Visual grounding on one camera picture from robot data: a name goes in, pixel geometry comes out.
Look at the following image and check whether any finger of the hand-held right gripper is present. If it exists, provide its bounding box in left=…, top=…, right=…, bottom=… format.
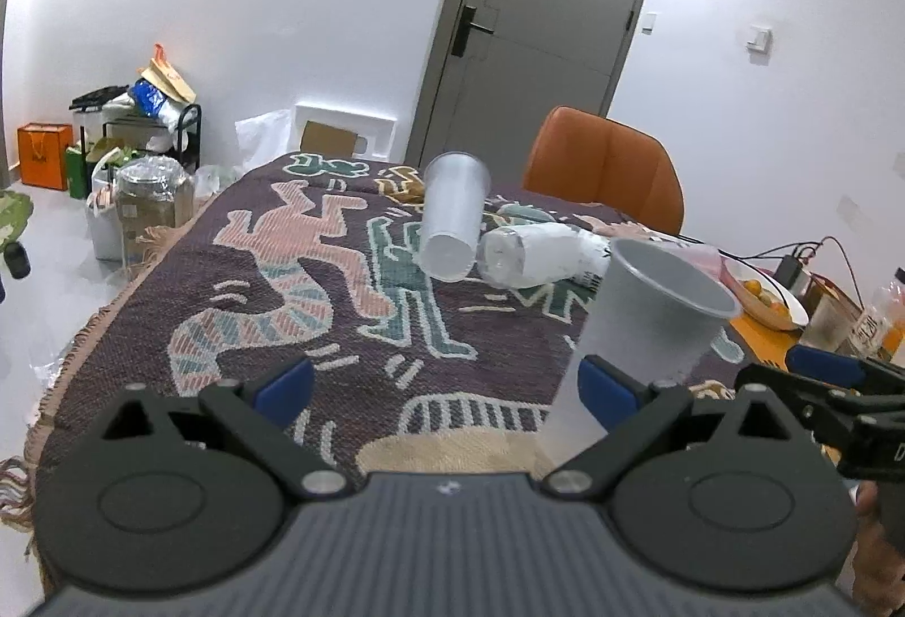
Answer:
left=735, top=364, right=879, bottom=443
left=786, top=344, right=905, bottom=393

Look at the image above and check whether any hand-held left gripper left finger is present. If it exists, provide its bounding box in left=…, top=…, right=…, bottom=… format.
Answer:
left=102, top=357, right=349, bottom=499

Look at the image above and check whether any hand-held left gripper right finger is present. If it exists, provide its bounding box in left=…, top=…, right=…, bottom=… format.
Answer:
left=542, top=357, right=816, bottom=497

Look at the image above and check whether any frosted white plastic cup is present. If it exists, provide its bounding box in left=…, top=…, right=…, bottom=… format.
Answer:
left=535, top=237, right=743, bottom=480

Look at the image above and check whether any clear plastic cup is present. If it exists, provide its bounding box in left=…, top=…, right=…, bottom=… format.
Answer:
left=420, top=151, right=493, bottom=283

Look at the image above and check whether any person's right hand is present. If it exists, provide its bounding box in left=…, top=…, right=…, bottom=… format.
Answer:
left=852, top=482, right=905, bottom=617

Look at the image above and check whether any clear plastic bottle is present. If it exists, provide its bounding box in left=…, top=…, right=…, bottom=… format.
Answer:
left=854, top=267, right=905, bottom=365

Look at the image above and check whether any white bowl of oranges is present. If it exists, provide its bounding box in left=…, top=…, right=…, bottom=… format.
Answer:
left=719, top=258, right=811, bottom=333

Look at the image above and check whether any black power adapter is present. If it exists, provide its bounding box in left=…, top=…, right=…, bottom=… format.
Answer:
left=774, top=256, right=808, bottom=291

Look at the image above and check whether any printed woven blanket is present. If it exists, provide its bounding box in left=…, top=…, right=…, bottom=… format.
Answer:
left=0, top=152, right=752, bottom=593

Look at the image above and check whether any large clear plastic jar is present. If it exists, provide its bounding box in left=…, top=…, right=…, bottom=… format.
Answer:
left=115, top=157, right=196, bottom=280

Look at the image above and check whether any orange chair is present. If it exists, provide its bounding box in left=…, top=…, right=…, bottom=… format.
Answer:
left=522, top=106, right=686, bottom=235

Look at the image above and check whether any white shopping bag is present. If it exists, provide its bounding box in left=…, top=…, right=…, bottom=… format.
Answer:
left=85, top=154, right=128, bottom=262

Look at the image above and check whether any white plastic bag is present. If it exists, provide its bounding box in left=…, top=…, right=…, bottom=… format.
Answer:
left=235, top=110, right=296, bottom=174

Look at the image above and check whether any brown cardboard piece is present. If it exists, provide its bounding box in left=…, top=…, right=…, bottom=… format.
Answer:
left=300, top=120, right=369, bottom=156

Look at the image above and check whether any black metal rack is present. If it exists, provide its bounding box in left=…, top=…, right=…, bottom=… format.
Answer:
left=69, top=102, right=203, bottom=202

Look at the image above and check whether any white foam box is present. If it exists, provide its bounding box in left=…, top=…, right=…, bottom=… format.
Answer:
left=293, top=101, right=398, bottom=160

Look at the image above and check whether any green box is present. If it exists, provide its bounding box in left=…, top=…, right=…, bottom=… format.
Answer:
left=66, top=142, right=92, bottom=199

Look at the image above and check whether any blue and white bag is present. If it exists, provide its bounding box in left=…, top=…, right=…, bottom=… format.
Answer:
left=130, top=79, right=186, bottom=128

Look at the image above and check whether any camouflage cloth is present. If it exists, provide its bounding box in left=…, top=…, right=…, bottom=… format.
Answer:
left=0, top=189, right=34, bottom=252

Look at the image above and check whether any orange paper bag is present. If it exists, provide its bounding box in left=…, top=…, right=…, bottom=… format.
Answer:
left=17, top=123, right=75, bottom=191

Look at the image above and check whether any orange and white bag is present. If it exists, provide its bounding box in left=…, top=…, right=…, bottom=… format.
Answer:
left=137, top=44, right=198, bottom=106

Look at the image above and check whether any grey door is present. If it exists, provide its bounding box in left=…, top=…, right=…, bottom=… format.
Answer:
left=404, top=0, right=669, bottom=164

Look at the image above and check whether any black door lock handle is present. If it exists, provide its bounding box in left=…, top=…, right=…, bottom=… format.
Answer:
left=451, top=5, right=497, bottom=58

